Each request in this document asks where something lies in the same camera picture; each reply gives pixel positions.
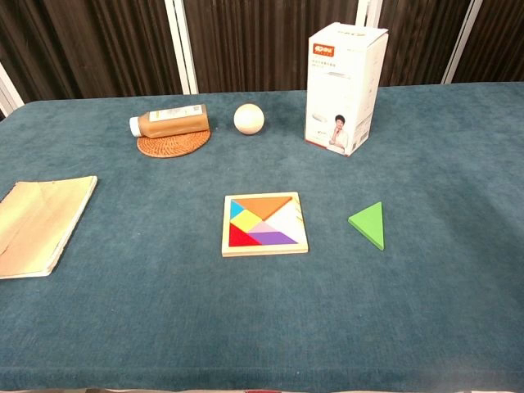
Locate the green triangle tangram piece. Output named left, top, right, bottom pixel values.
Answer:
left=347, top=201, right=386, bottom=251

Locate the orange triangle tangram piece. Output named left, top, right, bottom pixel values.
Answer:
left=231, top=196, right=293, bottom=221

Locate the pink triangle tangram piece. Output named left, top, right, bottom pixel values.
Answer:
left=247, top=221, right=279, bottom=234

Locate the red triangle tangram piece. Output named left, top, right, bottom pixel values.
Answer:
left=228, top=223, right=263, bottom=248

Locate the yellow square tangram piece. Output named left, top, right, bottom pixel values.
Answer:
left=230, top=210, right=263, bottom=233

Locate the wooden tangram tray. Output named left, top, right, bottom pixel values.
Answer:
left=221, top=191, right=310, bottom=259

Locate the purple parallelogram tangram piece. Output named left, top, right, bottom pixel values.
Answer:
left=247, top=231, right=299, bottom=246

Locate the pale wooden ball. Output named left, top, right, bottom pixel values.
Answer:
left=233, top=103, right=265, bottom=136

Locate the round woven rattan coaster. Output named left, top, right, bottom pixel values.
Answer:
left=136, top=129, right=212, bottom=159

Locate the brown drink bottle white cap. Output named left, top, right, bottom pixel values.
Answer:
left=129, top=104, right=210, bottom=139

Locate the white desk lamp carton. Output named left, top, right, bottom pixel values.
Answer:
left=304, top=21, right=390, bottom=157

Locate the teal table cloth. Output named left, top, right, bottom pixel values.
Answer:
left=0, top=81, right=524, bottom=392

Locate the dark ribbed screen panel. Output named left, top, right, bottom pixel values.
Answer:
left=452, top=0, right=524, bottom=84
left=0, top=0, right=183, bottom=104
left=183, top=0, right=361, bottom=94
left=378, top=0, right=472, bottom=88

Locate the kraft paper notebook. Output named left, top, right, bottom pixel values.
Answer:
left=0, top=175, right=98, bottom=281

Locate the white screen frame post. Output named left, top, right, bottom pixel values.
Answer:
left=164, top=0, right=200, bottom=95
left=355, top=0, right=384, bottom=29
left=0, top=61, right=25, bottom=118
left=440, top=0, right=484, bottom=85

